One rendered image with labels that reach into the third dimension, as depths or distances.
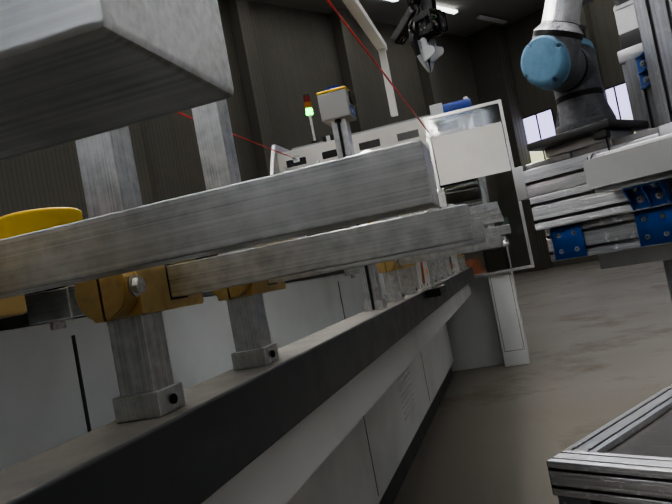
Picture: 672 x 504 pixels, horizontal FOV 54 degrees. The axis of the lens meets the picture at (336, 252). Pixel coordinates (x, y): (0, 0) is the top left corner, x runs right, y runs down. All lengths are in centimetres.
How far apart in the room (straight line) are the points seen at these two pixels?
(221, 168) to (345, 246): 31
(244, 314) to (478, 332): 397
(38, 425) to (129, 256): 49
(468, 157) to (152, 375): 409
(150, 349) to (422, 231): 26
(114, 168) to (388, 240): 25
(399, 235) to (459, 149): 405
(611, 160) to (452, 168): 303
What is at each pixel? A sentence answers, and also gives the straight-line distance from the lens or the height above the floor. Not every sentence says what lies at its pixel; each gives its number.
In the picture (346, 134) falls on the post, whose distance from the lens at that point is 157.
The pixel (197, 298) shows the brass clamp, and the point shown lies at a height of 79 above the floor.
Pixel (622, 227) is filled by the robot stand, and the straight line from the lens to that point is 180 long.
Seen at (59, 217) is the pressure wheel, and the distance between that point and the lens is 70.
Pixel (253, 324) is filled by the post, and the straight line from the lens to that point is 83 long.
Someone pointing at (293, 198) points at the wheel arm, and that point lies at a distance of 32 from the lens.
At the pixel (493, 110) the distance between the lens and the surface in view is 463.
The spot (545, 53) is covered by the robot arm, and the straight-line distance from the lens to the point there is 170.
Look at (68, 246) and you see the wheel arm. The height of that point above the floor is 83.
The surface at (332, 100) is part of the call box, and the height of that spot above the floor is 119.
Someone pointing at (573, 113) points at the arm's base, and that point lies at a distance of 180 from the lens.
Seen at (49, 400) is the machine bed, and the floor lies 71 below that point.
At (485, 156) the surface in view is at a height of 140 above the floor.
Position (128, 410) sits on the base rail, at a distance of 62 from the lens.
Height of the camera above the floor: 79
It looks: 2 degrees up
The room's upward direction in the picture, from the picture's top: 11 degrees counter-clockwise
